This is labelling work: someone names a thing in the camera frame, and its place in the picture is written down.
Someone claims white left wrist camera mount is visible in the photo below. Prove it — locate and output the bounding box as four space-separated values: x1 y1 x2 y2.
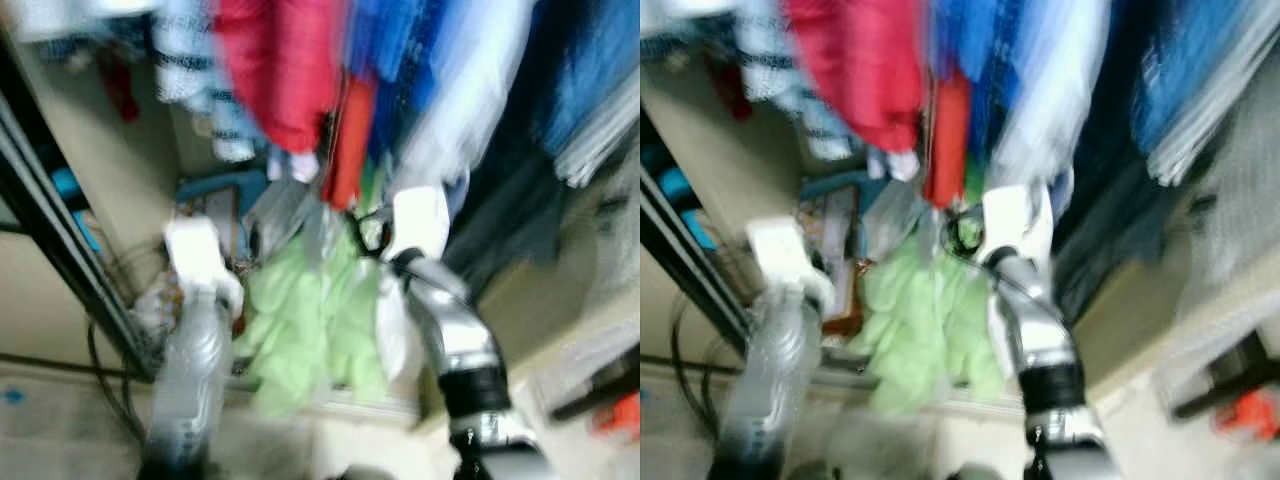
165 218 244 316
745 217 836 311

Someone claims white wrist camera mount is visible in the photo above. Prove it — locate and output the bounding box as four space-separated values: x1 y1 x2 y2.
385 185 451 263
745 217 836 311
165 218 244 316
980 185 1053 266

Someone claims dark hanging garment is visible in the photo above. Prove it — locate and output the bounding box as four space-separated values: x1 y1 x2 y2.
1050 0 1151 321
445 0 566 296

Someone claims black wardrobe door frame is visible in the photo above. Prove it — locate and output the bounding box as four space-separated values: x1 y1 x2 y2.
0 40 161 381
640 110 751 351

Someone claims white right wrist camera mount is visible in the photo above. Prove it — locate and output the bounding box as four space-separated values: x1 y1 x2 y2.
980 185 1053 266
385 185 451 263

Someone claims orange hanging garment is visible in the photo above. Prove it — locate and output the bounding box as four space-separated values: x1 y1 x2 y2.
322 75 379 211
922 70 973 209

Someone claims white black patterned garment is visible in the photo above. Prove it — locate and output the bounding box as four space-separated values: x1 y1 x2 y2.
150 0 266 163
735 0 856 161

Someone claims pale white hanging garment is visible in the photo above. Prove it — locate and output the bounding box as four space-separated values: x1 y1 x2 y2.
990 0 1111 191
395 0 536 201

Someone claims small red object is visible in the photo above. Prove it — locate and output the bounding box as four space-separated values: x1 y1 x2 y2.
1215 390 1280 441
595 392 641 436

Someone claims bright blue hanging garment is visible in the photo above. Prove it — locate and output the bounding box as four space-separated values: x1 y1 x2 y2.
345 0 441 161
930 0 1031 151

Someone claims teal box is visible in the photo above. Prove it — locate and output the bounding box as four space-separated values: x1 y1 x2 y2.
798 172 881 251
175 170 271 261

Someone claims grey striped hanging garment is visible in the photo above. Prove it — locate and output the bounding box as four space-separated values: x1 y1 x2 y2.
555 70 641 188
1150 30 1280 188

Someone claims light green cloth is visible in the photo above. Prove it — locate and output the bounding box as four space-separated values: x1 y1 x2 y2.
235 225 391 416
850 235 1006 413

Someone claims denim blue hanging garment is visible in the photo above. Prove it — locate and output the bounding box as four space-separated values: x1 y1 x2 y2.
1130 0 1280 151
535 0 641 161

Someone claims red hanging garment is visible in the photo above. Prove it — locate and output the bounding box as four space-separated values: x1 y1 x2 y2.
785 0 926 153
212 0 346 153

